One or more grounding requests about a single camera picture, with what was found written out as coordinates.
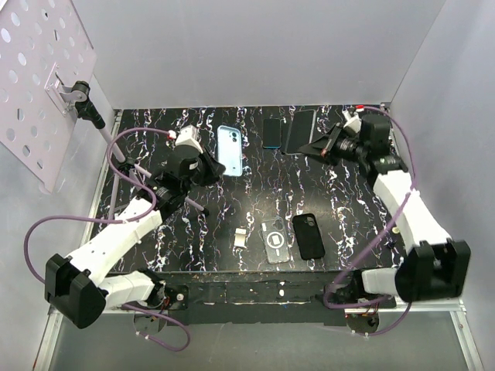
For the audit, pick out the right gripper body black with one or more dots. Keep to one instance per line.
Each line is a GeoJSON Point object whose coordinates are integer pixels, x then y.
{"type": "Point", "coordinates": [333, 137]}

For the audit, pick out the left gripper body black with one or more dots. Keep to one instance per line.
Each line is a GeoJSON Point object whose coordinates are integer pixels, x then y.
{"type": "Point", "coordinates": [206, 173]}

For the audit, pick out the light blue phone case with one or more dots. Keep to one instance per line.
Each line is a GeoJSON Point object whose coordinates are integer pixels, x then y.
{"type": "Point", "coordinates": [229, 150]}

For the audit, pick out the dark phone blue edge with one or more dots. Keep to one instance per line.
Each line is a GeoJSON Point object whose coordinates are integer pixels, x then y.
{"type": "Point", "coordinates": [271, 133]}

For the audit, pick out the black phone case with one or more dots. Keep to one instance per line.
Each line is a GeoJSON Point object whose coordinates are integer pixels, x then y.
{"type": "Point", "coordinates": [308, 236]}

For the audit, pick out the clear phone case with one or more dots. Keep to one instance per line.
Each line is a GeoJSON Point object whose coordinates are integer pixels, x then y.
{"type": "Point", "coordinates": [275, 240]}

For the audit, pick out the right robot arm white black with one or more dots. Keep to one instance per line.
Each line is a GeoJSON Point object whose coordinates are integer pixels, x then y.
{"type": "Point", "coordinates": [435, 265]}

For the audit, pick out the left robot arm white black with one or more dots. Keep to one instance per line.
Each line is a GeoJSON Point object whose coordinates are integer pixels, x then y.
{"type": "Point", "coordinates": [79, 285]}

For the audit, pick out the small white plastic clip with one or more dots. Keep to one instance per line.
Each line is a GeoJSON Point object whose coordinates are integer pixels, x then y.
{"type": "Point", "coordinates": [240, 238]}

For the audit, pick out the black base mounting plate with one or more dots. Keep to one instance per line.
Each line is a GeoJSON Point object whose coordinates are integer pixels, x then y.
{"type": "Point", "coordinates": [251, 297]}

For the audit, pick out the tripod stand lilac black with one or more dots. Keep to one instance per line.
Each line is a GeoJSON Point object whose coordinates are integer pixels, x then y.
{"type": "Point", "coordinates": [116, 154]}

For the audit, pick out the perforated lilac metal plate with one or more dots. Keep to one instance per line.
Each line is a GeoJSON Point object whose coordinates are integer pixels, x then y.
{"type": "Point", "coordinates": [45, 50]}

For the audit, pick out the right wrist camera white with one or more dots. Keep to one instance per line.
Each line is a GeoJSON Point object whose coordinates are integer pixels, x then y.
{"type": "Point", "coordinates": [352, 118]}

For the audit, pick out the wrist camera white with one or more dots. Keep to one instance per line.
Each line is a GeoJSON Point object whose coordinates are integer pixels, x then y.
{"type": "Point", "coordinates": [189, 135]}
{"type": "Point", "coordinates": [352, 118]}

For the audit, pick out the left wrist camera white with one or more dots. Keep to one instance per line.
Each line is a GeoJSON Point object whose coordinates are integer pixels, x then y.
{"type": "Point", "coordinates": [189, 135]}

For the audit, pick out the aluminium frame rail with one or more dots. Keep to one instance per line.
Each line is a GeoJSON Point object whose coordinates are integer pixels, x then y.
{"type": "Point", "coordinates": [425, 336]}

